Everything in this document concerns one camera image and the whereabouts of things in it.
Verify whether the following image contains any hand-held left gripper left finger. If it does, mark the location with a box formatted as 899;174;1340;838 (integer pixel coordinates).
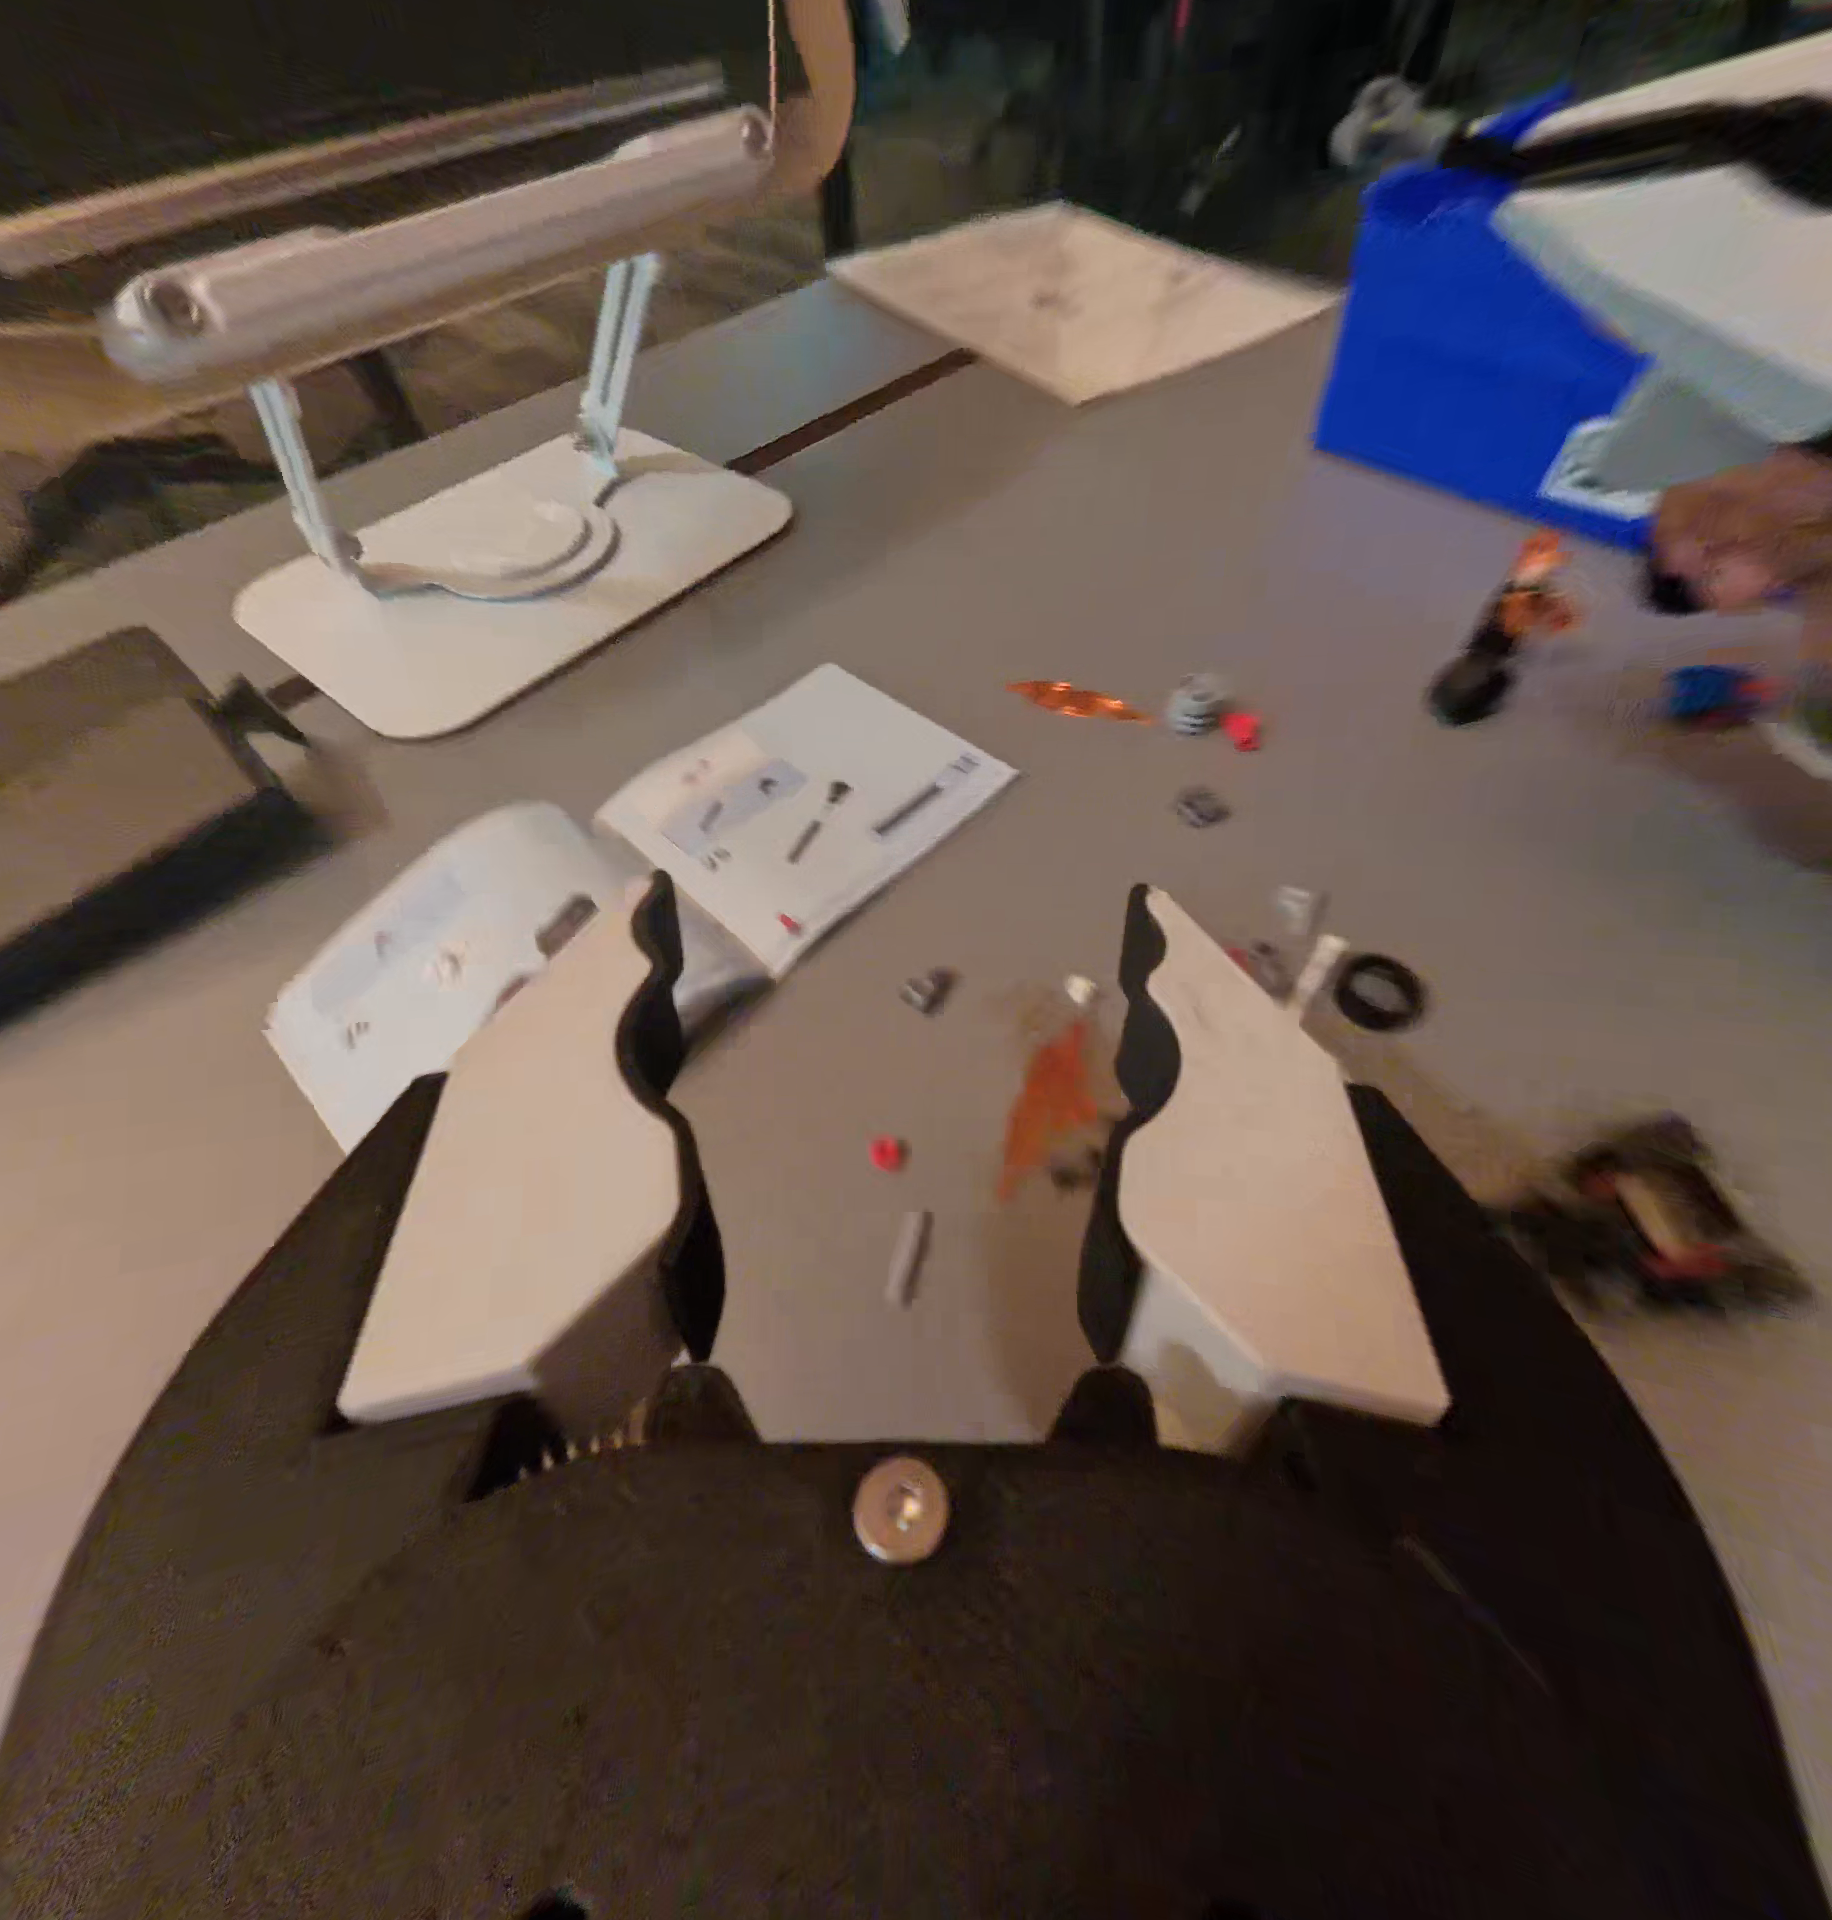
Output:
336;871;730;1429

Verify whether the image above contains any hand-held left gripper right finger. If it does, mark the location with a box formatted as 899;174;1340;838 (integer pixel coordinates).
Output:
1071;883;1455;1453

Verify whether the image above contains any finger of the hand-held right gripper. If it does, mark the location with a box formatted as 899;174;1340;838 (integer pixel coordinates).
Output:
1488;151;1832;505
1455;20;1832;169

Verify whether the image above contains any lego instruction booklet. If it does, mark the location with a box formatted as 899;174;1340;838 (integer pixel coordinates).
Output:
262;663;1023;1157

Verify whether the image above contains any black lego tire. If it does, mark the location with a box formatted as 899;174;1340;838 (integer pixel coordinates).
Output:
1326;950;1430;1037

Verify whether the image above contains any transparent orange lego flame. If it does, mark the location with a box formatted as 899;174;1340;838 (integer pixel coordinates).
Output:
1003;681;1160;733
995;1018;1109;1207

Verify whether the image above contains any black lego vehicle model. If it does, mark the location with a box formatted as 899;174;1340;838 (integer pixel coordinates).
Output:
1503;1113;1818;1326

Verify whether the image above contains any blue red lego minifigure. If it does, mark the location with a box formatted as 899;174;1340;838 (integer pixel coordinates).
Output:
1663;663;1784;733

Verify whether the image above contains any person's right hand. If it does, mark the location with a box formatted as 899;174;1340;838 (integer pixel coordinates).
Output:
1652;446;1832;616

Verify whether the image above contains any blue storage bin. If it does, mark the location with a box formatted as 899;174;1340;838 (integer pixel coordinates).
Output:
1313;80;1666;556

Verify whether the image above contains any dark grey device box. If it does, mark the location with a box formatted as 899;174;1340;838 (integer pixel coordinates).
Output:
0;625;318;1046

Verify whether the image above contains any white marbled board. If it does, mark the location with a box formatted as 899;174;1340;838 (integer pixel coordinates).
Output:
827;200;1340;411

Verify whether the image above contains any silver laptop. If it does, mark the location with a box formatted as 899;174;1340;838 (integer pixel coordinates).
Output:
0;58;730;281

